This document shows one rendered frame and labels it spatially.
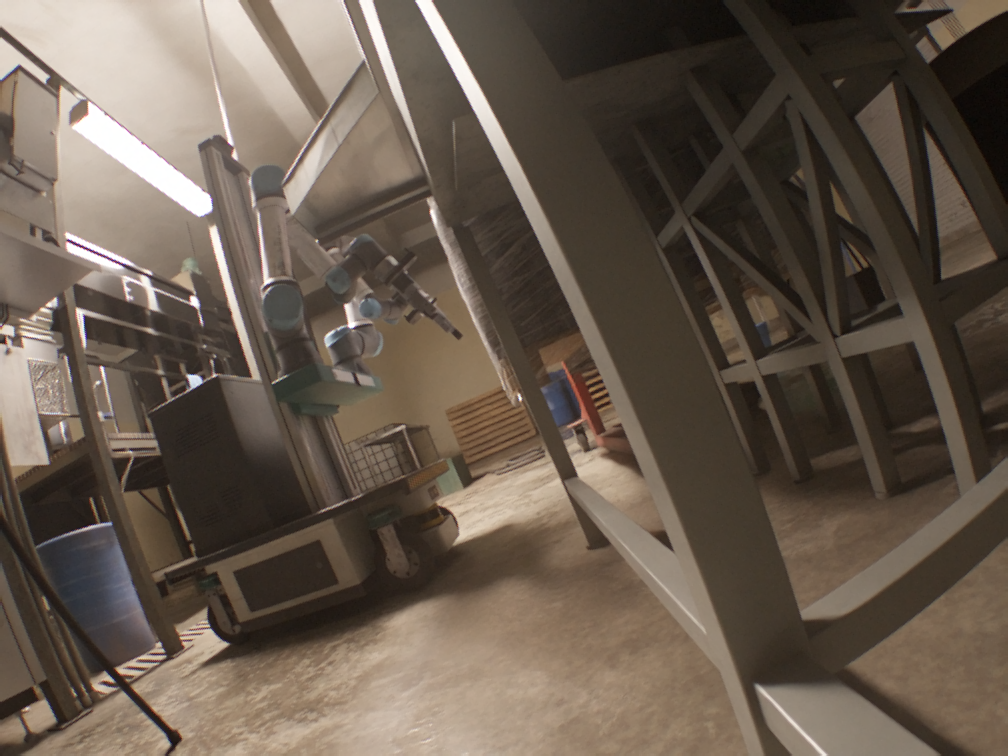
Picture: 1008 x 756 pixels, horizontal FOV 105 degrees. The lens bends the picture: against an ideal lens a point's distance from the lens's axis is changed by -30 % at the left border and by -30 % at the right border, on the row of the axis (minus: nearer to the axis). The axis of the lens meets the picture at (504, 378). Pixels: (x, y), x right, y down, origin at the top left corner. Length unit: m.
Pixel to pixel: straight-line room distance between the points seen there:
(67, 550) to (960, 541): 2.74
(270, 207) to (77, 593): 1.87
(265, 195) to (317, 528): 0.99
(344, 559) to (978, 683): 1.46
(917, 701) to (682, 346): 0.37
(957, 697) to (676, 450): 0.34
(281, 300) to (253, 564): 0.78
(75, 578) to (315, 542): 1.42
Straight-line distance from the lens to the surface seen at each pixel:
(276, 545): 1.68
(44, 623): 2.04
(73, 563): 2.70
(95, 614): 2.71
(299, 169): 1.49
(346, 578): 1.61
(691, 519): 0.24
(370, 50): 1.10
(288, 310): 1.55
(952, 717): 0.48
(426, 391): 10.70
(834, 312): 0.81
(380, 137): 1.35
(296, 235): 1.82
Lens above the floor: 0.33
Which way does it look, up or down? 5 degrees up
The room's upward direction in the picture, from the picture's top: 23 degrees counter-clockwise
